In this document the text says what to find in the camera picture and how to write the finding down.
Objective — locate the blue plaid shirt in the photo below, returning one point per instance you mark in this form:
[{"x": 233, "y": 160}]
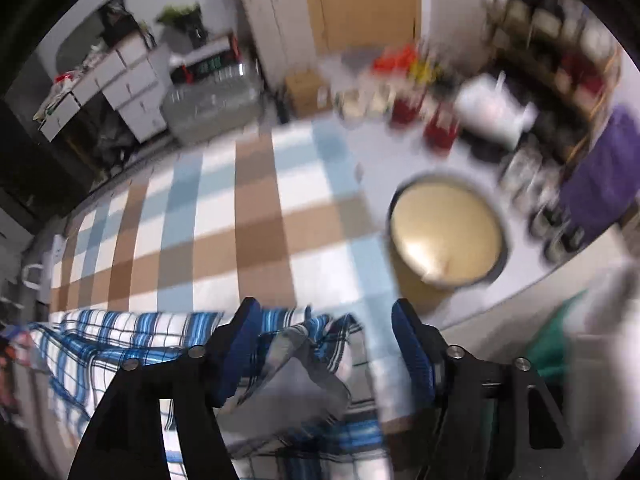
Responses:
[{"x": 125, "y": 335}]

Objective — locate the white plastic bag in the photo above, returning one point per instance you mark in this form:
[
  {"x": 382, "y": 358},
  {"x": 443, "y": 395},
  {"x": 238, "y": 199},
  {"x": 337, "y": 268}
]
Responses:
[{"x": 490, "y": 107}]

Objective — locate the purple cloth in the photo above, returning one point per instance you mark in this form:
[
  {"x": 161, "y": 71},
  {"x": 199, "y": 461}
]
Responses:
[{"x": 605, "y": 170}]

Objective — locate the green leafy plant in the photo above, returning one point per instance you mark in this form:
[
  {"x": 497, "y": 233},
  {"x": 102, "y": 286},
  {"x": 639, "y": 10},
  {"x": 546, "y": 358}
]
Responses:
[{"x": 180, "y": 17}]

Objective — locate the silver suitcase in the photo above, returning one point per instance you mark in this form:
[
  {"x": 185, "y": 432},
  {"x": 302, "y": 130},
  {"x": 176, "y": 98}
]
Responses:
[{"x": 210, "y": 105}]

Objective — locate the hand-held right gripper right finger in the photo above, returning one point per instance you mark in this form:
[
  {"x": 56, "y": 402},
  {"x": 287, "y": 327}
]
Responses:
[{"x": 412, "y": 355}]

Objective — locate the black box with red print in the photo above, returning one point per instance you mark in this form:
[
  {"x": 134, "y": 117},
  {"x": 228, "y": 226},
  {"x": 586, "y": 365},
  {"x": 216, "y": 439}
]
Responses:
[{"x": 210, "y": 67}]

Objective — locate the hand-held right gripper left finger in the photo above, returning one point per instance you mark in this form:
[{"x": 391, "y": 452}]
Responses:
[{"x": 240, "y": 355}]

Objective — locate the shoe rack with shoes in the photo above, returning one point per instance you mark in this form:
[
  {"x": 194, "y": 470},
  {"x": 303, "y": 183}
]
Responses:
[{"x": 550, "y": 35}]

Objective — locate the white wardrobe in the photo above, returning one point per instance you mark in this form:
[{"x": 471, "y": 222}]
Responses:
[{"x": 280, "y": 20}]

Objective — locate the wooden door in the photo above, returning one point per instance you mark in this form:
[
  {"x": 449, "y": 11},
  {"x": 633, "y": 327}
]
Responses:
[{"x": 365, "y": 5}]

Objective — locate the white drawer cabinet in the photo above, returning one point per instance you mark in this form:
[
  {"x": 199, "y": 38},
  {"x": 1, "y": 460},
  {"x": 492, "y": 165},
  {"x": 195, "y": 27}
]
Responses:
[{"x": 130, "y": 85}]

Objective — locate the round pot cream lid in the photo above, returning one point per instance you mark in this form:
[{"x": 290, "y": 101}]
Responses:
[{"x": 445, "y": 225}]

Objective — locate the brown blue checked bed sheet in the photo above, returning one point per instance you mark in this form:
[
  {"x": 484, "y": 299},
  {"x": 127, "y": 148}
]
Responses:
[{"x": 250, "y": 210}]

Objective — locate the cardboard box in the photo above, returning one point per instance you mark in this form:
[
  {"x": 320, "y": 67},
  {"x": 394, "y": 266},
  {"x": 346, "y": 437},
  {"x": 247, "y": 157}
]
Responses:
[{"x": 305, "y": 92}]

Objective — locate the light grey garment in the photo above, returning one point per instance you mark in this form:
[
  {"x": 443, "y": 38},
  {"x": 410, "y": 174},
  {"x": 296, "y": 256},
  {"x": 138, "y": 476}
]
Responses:
[{"x": 610, "y": 310}]

